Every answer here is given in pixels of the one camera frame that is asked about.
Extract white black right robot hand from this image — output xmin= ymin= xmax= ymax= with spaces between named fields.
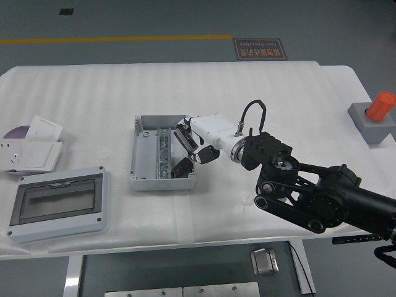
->
xmin=174 ymin=113 xmax=241 ymax=165

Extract grey open junction box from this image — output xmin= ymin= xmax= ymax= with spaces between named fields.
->
xmin=129 ymin=114 xmax=197 ymax=192

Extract grey box with clear cover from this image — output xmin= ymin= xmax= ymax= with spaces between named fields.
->
xmin=6 ymin=166 xmax=111 ymax=244

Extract white foam mat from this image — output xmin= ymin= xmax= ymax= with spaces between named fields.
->
xmin=0 ymin=61 xmax=337 ymax=256

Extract black floor sign orange text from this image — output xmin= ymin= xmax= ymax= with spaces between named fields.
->
xmin=233 ymin=38 xmax=288 ymax=61

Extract metal floor pedal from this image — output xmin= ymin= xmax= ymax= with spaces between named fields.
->
xmin=249 ymin=247 xmax=280 ymax=277

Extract grey block holder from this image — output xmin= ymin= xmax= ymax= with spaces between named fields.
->
xmin=347 ymin=101 xmax=396 ymax=145

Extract metal floor plate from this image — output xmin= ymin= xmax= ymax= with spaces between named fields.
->
xmin=104 ymin=286 xmax=183 ymax=297
xmin=183 ymin=282 xmax=260 ymax=297

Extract white table leg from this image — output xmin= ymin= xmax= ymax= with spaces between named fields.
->
xmin=63 ymin=255 xmax=84 ymax=297
xmin=289 ymin=240 xmax=317 ymax=295

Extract orange cylinder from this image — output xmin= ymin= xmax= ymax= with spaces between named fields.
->
xmin=366 ymin=90 xmax=396 ymax=122

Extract black table control panel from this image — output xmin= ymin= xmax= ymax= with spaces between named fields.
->
xmin=332 ymin=235 xmax=384 ymax=245

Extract purple disc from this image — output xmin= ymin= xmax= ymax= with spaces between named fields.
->
xmin=2 ymin=125 xmax=32 ymax=176

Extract white socket panel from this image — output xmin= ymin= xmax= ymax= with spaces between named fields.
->
xmin=0 ymin=139 xmax=28 ymax=171

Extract metal mounting rail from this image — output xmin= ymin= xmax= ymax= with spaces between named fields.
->
xmin=157 ymin=126 xmax=172 ymax=179

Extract thin black cable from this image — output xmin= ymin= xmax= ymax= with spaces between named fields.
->
xmin=289 ymin=243 xmax=314 ymax=295

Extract white switch panel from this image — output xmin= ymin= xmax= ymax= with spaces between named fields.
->
xmin=24 ymin=115 xmax=64 ymax=142
xmin=18 ymin=140 xmax=64 ymax=173

